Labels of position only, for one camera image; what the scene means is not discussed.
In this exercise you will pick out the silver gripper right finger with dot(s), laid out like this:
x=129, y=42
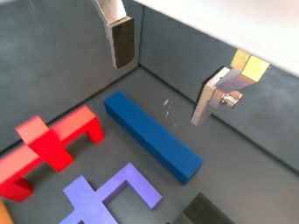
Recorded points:
x=221, y=88

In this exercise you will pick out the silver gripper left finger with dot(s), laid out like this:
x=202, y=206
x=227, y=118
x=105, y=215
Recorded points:
x=121, y=30

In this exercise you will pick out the blue rectangular block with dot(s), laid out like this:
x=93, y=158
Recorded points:
x=177, y=157

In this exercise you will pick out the yellow puzzle board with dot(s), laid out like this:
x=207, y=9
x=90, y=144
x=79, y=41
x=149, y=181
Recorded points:
x=6, y=219

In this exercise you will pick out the red puzzle block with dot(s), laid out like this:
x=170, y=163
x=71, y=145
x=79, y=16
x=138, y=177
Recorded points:
x=45, y=147

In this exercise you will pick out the purple puzzle block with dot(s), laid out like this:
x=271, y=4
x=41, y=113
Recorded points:
x=90, y=202

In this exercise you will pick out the black angle bracket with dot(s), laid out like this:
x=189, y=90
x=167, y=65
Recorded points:
x=202, y=212

